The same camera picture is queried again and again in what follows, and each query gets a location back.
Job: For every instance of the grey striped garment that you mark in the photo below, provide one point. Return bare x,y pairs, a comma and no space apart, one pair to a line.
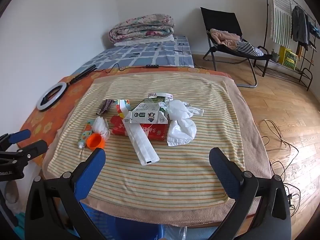
248,48

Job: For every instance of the white paper strip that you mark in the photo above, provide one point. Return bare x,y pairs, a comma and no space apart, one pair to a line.
162,95

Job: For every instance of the blue plaid bed sheet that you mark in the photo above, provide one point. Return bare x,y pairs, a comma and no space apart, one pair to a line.
150,55

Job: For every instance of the long white colourful wrapper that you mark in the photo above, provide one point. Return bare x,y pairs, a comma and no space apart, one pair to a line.
142,145

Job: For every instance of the toothpaste tube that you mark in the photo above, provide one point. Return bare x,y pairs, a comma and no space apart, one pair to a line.
85,133

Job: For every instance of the green striped hanging towel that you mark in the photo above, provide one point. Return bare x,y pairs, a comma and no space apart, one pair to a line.
280,17

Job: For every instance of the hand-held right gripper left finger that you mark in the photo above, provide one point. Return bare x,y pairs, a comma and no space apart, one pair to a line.
93,166

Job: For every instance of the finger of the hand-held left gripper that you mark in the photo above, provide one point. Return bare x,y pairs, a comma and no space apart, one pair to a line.
22,134
33,148

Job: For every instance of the red cardboard box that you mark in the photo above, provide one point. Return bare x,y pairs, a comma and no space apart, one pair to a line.
155,133

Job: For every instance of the folded floral quilt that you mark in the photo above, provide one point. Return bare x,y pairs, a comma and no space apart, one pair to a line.
142,27

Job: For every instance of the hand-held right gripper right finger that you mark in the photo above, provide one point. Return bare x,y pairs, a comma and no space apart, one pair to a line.
224,172

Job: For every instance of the brown chocolate bar wrapper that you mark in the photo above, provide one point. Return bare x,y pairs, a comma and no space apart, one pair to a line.
105,106

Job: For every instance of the black metal clothes rack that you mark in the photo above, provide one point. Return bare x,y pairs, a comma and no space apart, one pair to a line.
303,72

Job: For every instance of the white plastic bag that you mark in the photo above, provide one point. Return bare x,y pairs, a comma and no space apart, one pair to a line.
180,110
182,131

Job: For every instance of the green white milk carton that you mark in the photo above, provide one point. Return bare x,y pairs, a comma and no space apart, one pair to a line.
147,116

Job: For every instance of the clear plastic bag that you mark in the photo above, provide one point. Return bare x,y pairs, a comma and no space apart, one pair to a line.
176,233

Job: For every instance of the yellow crate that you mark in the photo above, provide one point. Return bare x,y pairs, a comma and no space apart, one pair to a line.
287,57

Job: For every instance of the pink cloth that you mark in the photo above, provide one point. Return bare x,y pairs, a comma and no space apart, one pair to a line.
222,36

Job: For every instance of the dark hanging jacket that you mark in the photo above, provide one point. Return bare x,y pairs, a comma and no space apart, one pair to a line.
299,27

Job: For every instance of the black tripod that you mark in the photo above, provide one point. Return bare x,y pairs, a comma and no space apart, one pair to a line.
82,73

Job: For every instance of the white tissue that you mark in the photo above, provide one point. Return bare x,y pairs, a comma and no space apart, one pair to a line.
100,127

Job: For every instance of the black power adapter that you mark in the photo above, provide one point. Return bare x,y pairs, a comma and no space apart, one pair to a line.
290,196

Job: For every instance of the blue hanging garment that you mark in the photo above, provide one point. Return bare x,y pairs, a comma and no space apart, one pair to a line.
315,30

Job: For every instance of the black folding chair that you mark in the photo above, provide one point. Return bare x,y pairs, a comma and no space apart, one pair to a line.
220,20

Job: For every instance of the striped towel blanket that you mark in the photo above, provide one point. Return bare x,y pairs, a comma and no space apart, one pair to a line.
175,180

